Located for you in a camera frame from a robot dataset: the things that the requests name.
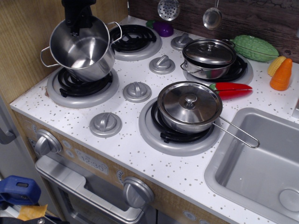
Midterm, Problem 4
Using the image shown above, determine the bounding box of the back countertop grey knob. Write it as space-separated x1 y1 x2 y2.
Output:
171 33 193 51

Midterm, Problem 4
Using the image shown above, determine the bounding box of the tall stainless steel pot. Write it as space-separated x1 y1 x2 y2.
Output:
40 16 121 82

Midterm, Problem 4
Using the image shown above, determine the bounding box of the grey fridge door handle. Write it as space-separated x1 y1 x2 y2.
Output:
0 129 16 145

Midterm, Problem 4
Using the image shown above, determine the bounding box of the steel frying pan with handle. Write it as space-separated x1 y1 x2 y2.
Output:
157 81 260 149

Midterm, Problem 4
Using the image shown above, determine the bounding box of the steel frying pan lid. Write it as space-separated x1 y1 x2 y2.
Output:
157 81 222 125

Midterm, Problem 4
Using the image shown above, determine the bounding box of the purple toy eggplant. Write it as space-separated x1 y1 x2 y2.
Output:
146 20 174 37

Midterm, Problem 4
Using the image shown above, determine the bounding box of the red toy chili pepper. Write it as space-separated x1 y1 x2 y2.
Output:
209 82 253 100

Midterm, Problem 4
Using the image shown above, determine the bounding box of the oven knob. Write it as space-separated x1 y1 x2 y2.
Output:
35 129 63 156
123 176 155 209

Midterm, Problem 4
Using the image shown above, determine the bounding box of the front right stove burner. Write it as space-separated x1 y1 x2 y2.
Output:
138 99 220 156

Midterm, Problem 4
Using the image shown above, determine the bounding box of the centre countertop grey knob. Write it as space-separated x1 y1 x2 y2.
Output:
123 82 152 103

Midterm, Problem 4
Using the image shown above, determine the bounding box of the small steel pot lid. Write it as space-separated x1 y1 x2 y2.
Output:
182 38 236 65

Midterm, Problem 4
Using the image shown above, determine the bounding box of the grey toy sink basin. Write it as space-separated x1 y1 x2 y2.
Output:
204 108 299 224

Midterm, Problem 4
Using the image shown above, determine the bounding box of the green toy bitter gourd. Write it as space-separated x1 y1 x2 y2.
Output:
230 35 279 62

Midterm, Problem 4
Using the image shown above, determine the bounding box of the back left stove burner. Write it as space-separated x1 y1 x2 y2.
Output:
109 25 162 62

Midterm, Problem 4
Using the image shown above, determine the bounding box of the small steel two-handled pot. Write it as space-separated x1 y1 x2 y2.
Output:
180 39 235 80

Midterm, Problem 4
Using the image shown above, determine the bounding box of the hanging steel slotted skimmer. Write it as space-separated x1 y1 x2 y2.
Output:
157 0 180 21

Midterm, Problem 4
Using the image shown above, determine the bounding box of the right oven front knob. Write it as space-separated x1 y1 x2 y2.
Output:
123 176 155 209

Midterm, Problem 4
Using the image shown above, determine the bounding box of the front countertop grey knob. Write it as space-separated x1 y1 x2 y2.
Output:
89 112 122 138

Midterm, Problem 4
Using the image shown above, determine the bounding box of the orange toy carrot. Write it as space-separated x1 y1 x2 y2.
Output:
270 58 292 91

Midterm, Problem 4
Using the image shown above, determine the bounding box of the yellow cloth scrap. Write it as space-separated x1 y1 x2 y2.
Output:
17 204 48 221

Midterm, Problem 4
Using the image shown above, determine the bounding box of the blue clamp tool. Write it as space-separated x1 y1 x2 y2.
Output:
0 175 41 205

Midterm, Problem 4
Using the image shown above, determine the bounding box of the countertop grey knob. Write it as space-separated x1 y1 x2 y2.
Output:
171 33 193 51
149 55 176 75
89 112 122 138
123 82 152 103

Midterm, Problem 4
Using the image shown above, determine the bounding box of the back right stove burner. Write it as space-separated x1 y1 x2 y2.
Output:
183 55 254 85

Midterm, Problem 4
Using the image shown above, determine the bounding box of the front left stove burner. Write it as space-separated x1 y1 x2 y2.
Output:
47 69 119 109

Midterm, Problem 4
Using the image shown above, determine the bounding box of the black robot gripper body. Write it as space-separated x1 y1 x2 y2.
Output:
62 0 96 27

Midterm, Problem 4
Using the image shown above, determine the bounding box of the grey oven door handle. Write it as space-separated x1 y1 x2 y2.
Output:
36 156 147 224

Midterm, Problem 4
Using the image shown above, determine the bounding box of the hanging steel ladle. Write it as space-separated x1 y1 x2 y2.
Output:
203 0 222 30

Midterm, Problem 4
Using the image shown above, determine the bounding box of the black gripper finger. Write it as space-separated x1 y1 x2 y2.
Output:
78 14 93 28
70 23 80 37

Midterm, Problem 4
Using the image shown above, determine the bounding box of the left oven front knob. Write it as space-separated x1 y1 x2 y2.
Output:
35 129 63 156

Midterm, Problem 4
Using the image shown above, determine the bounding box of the middle countertop grey knob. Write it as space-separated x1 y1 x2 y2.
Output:
149 55 176 75

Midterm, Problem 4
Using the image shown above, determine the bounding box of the yellow toy corn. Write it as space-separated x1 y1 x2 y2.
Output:
267 56 286 77

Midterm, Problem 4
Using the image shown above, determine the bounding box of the stove burner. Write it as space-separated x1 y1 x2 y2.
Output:
109 25 162 62
183 55 254 85
138 99 220 156
47 69 119 109

